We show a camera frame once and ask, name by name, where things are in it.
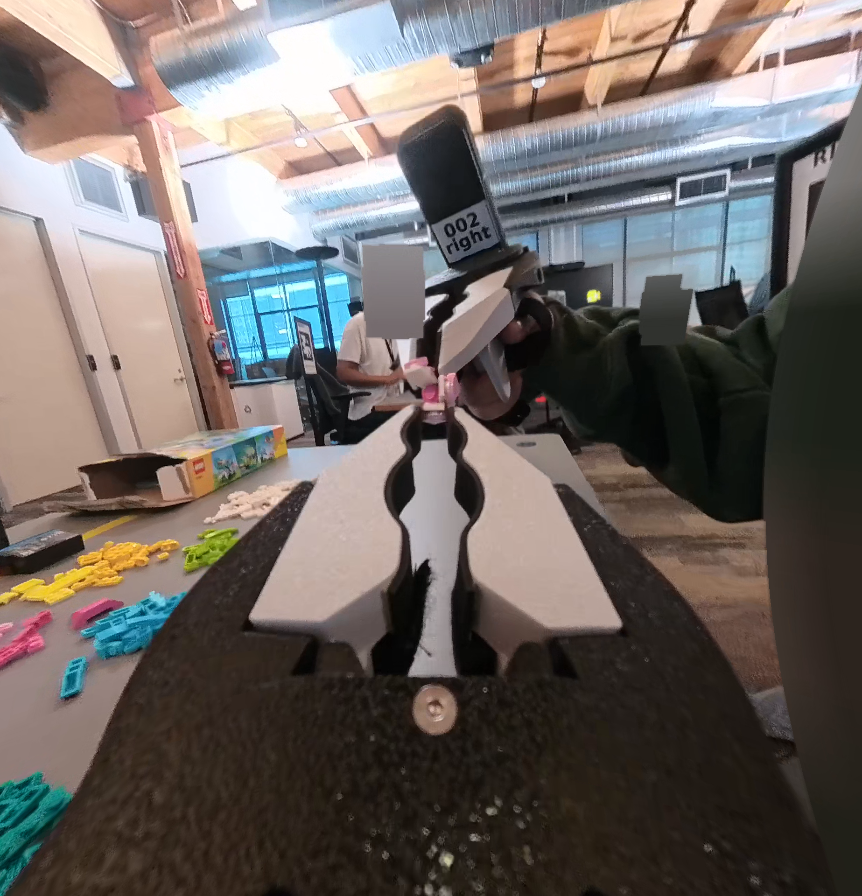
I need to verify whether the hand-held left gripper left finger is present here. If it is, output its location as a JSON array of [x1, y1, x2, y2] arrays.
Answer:
[[249, 405, 421, 676]]

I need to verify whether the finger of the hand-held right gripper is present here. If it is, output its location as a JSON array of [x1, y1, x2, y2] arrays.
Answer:
[[425, 269, 517, 377], [481, 342, 513, 405]]

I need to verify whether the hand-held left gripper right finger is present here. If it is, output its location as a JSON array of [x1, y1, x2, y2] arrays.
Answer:
[[445, 406, 624, 676]]

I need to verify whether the pink lego flower piece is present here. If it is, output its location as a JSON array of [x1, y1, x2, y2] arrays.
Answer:
[[403, 356, 463, 424]]

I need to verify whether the person's right forearm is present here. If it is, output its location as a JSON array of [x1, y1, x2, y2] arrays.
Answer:
[[529, 283, 796, 522]]

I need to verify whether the pile of white lego pieces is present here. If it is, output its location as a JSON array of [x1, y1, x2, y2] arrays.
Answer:
[[203, 479, 302, 525]]

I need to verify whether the pile of lime lego pieces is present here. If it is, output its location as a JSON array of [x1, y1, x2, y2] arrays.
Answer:
[[182, 528, 241, 574]]

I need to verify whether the open cardboard lego box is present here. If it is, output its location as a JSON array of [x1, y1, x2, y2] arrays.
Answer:
[[42, 425, 289, 515]]

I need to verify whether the pile of light blue lego pieces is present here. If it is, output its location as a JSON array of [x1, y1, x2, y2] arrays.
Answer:
[[81, 590, 188, 660]]

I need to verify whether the curved magenta lego brick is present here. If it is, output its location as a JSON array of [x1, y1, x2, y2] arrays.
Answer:
[[70, 598, 124, 631]]

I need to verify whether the pile of yellow lego pieces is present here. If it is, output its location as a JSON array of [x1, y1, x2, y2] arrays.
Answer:
[[0, 538, 181, 609]]

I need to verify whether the pile of magenta lego pieces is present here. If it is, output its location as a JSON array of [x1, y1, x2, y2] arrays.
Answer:
[[0, 609, 54, 676]]

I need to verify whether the pile of teal lego pieces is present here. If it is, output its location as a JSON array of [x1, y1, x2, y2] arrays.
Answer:
[[0, 770, 72, 896]]

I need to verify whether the person's right hand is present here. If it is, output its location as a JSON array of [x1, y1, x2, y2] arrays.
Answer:
[[460, 315, 544, 421]]

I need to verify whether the black monitor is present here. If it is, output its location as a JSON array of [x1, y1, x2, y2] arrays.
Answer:
[[543, 262, 615, 310]]

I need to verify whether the black office chair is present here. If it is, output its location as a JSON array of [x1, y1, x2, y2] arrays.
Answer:
[[287, 346, 372, 447]]

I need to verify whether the white double door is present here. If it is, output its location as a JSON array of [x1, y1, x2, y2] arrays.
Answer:
[[74, 227, 206, 450]]

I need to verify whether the white single door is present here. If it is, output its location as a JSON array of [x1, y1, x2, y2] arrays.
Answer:
[[0, 203, 111, 506]]

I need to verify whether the long silver air duct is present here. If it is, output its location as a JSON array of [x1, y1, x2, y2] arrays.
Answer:
[[284, 115, 852, 242]]

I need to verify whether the short silver air duct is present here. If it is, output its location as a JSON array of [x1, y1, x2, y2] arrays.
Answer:
[[151, 0, 285, 109]]

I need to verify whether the wooden post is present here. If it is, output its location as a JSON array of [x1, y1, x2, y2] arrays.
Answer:
[[133, 119, 239, 431]]

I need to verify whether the black camera battery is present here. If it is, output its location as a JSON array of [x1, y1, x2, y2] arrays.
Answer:
[[0, 530, 85, 576]]

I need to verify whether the wall vent grille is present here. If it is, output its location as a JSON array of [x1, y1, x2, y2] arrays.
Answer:
[[67, 157, 131, 221]]

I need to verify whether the black wall board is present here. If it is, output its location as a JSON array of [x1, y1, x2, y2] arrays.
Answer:
[[774, 122, 852, 288]]

